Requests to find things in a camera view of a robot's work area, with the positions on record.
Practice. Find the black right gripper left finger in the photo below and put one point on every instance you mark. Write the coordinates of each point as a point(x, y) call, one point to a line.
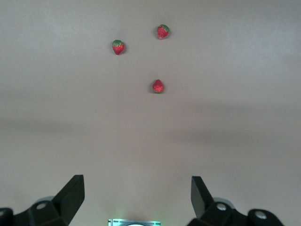
point(68, 200)

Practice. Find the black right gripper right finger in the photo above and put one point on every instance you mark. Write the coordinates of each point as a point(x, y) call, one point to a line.
point(202, 202)

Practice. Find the red toy strawberry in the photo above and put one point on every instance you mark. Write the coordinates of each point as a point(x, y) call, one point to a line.
point(158, 86)
point(118, 48)
point(162, 33)

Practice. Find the brown paper table cover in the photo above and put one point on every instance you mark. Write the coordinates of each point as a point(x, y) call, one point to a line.
point(211, 117)

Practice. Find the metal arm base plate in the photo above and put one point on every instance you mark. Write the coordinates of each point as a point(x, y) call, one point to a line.
point(134, 222)

